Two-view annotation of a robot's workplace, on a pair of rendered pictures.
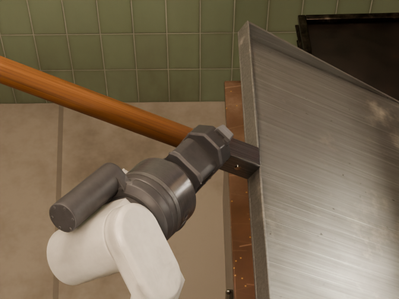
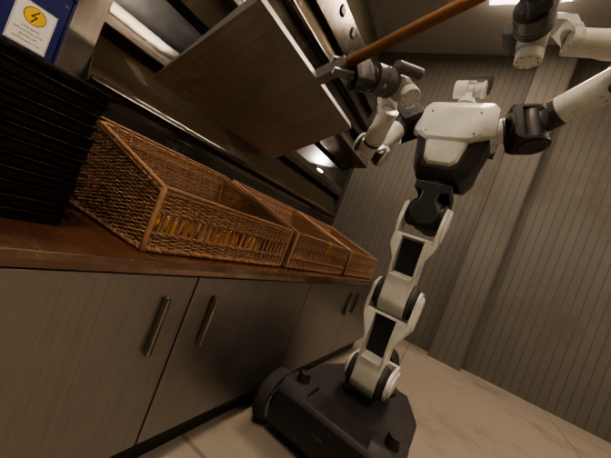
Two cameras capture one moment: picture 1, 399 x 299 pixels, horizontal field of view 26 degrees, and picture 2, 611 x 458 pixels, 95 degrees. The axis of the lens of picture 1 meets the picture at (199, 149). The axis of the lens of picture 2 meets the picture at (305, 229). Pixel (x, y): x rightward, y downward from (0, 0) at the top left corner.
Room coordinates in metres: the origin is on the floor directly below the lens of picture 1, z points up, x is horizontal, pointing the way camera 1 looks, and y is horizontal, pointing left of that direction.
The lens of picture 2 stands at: (1.34, 0.47, 0.75)
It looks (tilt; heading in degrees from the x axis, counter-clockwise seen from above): 0 degrees down; 212
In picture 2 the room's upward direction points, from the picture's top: 21 degrees clockwise
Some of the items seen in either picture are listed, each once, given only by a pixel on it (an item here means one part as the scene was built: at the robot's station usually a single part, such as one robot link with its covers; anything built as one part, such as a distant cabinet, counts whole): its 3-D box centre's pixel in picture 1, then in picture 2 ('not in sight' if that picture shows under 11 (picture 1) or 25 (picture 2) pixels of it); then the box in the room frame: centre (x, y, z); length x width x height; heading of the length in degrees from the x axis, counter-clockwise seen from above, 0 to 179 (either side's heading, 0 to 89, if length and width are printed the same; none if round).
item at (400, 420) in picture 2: not in sight; (362, 393); (0.09, 0.24, 0.19); 0.64 x 0.52 x 0.33; 1
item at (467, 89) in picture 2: not in sight; (468, 92); (0.21, 0.23, 1.47); 0.10 x 0.07 x 0.09; 87
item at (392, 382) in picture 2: not in sight; (372, 372); (0.06, 0.24, 0.28); 0.21 x 0.20 x 0.13; 1
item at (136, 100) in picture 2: not in sight; (272, 166); (0.16, -0.63, 1.02); 1.79 x 0.11 x 0.19; 1
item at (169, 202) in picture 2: not in sight; (197, 199); (0.74, -0.36, 0.72); 0.56 x 0.49 x 0.28; 2
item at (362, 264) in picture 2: not in sight; (335, 246); (-0.47, -0.38, 0.72); 0.56 x 0.49 x 0.28; 0
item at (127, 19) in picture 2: not in sight; (277, 143); (0.16, -0.66, 1.16); 1.80 x 0.06 x 0.04; 1
